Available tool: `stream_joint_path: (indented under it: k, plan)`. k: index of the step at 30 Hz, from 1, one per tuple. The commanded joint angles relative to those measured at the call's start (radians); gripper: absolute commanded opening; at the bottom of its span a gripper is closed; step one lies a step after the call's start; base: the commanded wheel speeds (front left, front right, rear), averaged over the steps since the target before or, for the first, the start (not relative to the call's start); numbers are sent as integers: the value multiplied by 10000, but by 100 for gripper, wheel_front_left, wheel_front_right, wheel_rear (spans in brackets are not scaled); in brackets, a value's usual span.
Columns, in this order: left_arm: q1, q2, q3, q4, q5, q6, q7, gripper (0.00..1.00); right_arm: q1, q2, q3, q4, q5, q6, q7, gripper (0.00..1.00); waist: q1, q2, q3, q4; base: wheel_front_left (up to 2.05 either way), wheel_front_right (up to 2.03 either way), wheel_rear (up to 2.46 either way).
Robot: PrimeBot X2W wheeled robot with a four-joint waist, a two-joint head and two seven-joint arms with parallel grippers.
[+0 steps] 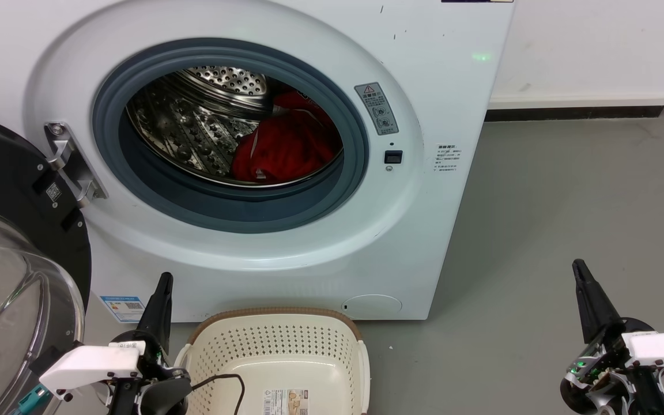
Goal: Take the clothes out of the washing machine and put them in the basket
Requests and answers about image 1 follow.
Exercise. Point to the printed text instruction label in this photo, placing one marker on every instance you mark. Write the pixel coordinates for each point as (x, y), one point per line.
(448, 159)

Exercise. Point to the black door latch socket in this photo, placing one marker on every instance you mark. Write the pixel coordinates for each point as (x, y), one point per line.
(393, 157)

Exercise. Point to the silver metal door hinge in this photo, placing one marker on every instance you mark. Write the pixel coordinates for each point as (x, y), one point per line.
(72, 164)

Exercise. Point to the red and white garment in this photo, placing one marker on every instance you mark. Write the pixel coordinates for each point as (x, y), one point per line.
(286, 147)

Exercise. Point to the cream perforated laundry basket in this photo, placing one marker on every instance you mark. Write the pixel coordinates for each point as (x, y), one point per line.
(286, 357)

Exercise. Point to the white wall skirting ledge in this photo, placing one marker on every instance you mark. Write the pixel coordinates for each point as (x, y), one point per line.
(580, 104)

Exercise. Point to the blue energy label sticker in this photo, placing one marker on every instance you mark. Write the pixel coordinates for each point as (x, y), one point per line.
(124, 308)

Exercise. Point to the white QR code sticker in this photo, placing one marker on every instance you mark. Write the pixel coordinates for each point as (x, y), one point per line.
(53, 192)

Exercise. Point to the grey warning sticker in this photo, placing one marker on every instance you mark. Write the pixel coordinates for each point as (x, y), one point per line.
(377, 108)

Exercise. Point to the grey rubber door gasket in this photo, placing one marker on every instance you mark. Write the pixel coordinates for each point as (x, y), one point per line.
(222, 204)

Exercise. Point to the washing machine glass door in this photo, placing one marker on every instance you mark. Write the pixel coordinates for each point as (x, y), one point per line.
(3, 173)

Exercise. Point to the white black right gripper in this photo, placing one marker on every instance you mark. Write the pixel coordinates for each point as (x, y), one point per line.
(655, 351)

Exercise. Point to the white front-load washing machine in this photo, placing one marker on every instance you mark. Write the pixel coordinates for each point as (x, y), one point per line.
(441, 230)

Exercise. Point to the steel washing machine drum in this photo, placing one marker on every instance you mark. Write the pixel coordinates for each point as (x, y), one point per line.
(188, 127)

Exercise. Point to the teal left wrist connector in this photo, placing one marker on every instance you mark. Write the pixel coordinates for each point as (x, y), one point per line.
(33, 399)

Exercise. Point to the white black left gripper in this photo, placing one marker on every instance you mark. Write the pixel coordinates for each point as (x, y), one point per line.
(93, 364)

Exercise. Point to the round white filter cover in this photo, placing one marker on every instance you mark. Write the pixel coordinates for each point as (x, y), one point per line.
(372, 306)

